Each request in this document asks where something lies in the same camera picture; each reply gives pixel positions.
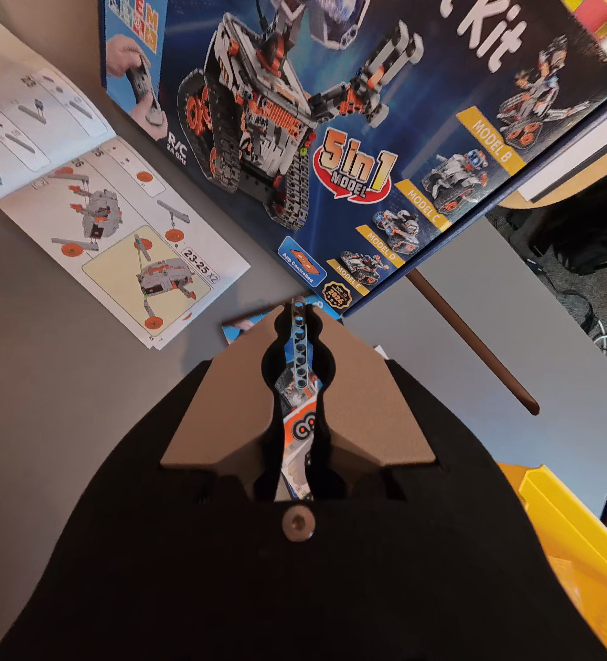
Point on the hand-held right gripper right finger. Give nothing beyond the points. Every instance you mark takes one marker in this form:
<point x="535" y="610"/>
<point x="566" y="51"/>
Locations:
<point x="370" y="413"/>

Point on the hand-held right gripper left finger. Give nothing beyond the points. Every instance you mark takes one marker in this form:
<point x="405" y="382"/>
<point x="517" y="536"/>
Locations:
<point x="221" y="413"/>

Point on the grey toy beam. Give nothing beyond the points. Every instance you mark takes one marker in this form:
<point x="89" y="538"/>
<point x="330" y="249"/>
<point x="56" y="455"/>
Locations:
<point x="299" y="341"/>

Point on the grey desk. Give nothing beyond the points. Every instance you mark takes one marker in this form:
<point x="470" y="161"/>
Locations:
<point x="50" y="439"/>

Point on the orange sticker sheet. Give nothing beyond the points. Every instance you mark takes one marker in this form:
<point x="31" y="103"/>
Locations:
<point x="303" y="428"/>

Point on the brown wooden rod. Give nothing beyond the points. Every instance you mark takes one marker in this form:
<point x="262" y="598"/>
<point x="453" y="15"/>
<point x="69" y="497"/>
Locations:
<point x="468" y="341"/>

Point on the open white instruction booklet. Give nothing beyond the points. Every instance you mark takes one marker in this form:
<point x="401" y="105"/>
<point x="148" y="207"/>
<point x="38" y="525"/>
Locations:
<point x="102" y="206"/>

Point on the yellow storage bin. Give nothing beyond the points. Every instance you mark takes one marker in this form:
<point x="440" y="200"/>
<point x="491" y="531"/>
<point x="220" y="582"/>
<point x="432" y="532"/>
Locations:
<point x="582" y="542"/>

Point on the wooden stand board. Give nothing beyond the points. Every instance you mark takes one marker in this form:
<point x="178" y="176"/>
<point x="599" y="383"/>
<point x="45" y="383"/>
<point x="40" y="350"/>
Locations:
<point x="566" y="193"/>

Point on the blue robot kit box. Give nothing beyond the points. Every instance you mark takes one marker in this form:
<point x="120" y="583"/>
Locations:
<point x="386" y="103"/>

